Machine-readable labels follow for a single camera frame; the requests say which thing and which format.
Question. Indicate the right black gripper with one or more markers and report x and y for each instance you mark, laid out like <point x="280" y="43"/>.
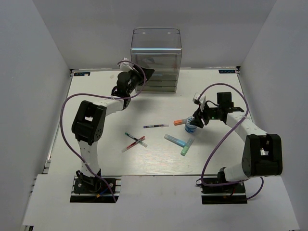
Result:
<point x="198" y="115"/>

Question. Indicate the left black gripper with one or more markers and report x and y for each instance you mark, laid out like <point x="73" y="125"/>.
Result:
<point x="148" y="73"/>

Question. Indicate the blue cleaning gel jar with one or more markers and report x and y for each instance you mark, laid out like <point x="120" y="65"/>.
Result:
<point x="188" y="127"/>

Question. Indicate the orange cap highlighter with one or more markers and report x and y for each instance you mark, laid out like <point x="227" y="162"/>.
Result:
<point x="180" y="122"/>

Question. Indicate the clear acrylic organizer lid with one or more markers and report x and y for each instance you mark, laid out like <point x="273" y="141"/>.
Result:
<point x="155" y="40"/>

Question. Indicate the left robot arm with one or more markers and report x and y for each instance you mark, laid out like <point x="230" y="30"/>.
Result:
<point x="90" y="118"/>

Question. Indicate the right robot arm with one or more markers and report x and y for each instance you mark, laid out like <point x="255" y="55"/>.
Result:
<point x="262" y="155"/>

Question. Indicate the clear drawer organizer box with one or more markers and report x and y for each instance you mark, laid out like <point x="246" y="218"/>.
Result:
<point x="166" y="66"/>

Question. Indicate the blue highlighter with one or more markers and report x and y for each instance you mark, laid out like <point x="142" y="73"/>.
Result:
<point x="174" y="140"/>

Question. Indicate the green highlighter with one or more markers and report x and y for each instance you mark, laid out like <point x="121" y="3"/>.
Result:
<point x="187" y="146"/>

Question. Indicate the purple ink gel pen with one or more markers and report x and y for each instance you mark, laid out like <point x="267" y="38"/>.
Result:
<point x="156" y="126"/>

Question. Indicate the red ink gel pen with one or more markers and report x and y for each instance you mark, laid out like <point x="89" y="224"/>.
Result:
<point x="133" y="144"/>

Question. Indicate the green ink gel pen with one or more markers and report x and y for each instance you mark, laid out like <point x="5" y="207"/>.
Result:
<point x="134" y="138"/>

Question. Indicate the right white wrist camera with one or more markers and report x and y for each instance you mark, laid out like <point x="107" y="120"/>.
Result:
<point x="199" y="99"/>

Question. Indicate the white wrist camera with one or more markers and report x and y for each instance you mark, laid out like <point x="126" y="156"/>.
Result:
<point x="199" y="99"/>
<point x="124" y="65"/>

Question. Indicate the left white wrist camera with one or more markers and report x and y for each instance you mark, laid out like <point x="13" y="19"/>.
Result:
<point x="124" y="65"/>

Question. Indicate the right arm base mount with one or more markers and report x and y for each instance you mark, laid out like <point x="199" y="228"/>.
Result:
<point x="222" y="195"/>

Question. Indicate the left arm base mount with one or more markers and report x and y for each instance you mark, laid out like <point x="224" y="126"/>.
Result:
<point x="94" y="190"/>

